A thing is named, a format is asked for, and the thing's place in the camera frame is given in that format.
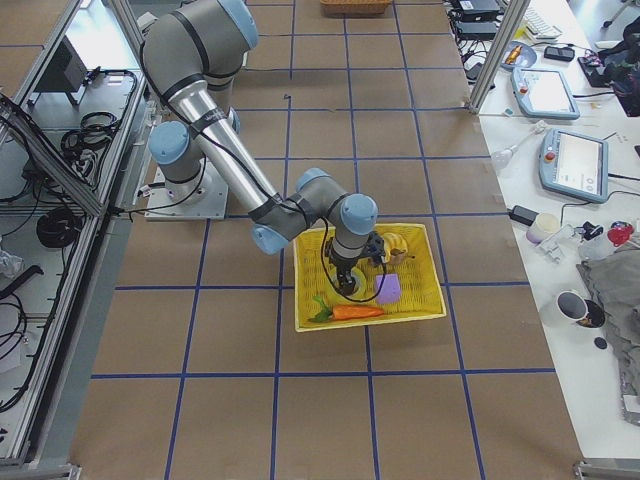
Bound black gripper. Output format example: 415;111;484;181
327;244;361;295

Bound yellow tape roll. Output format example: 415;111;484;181
329;267;367;300

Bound toy orange carrot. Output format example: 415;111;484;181
310;296;385;323

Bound purple foam cube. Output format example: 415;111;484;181
374;273;402;305

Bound small brown toy piece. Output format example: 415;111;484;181
387;252;414;266

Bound yellow plastic basket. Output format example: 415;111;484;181
293;223;446;332

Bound toy croissant bread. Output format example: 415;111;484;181
381;232;408;264

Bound black power adapter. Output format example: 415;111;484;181
508;205;539;227

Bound purple white cup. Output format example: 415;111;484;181
526;213;560;244

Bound white mug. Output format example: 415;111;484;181
540;290;589;328

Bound teach pendant near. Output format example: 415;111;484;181
538;129;609;204

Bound teach pendant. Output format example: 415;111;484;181
511;67;580;120
538;129;609;204

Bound grey cloth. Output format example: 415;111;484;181
576;249;639;425

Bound teach pendant far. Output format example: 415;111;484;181
511;67;580;120

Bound brown wicker basket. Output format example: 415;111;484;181
320;0;392;17

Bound red black toy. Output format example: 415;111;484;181
607;221;635;248

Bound blue plate with brass part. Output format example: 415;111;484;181
500;41;538;70

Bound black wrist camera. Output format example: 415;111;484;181
365;231;386;266

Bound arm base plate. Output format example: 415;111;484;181
143;157;229;221

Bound coiled black cable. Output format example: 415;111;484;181
35;204;84;251

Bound aluminium frame post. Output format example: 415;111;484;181
467;0;530;114

